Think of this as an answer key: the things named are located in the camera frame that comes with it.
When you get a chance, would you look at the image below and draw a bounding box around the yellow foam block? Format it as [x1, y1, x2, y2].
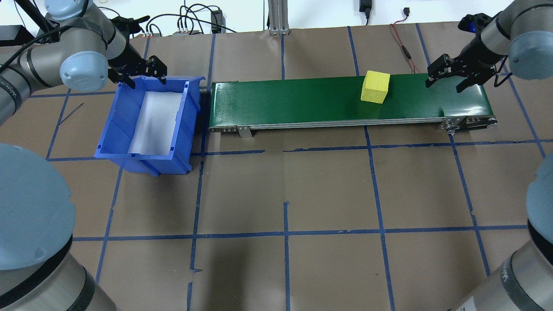
[361, 70, 391, 104]

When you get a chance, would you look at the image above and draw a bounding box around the white foam pad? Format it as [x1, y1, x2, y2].
[128, 91, 185, 156]

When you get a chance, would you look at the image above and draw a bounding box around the blue plastic storage bin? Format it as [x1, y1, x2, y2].
[94, 76, 206, 177]

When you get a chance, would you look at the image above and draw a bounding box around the green conveyor belt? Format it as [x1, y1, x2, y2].
[208, 73, 498, 139]

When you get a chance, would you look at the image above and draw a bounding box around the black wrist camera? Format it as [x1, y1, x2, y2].
[111, 16, 150, 37]
[458, 13, 489, 34]

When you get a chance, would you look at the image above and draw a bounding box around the red and black wire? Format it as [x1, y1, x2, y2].
[390, 8, 422, 74]

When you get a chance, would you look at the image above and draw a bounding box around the aluminium profile post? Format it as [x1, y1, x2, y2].
[268, 0, 291, 35]

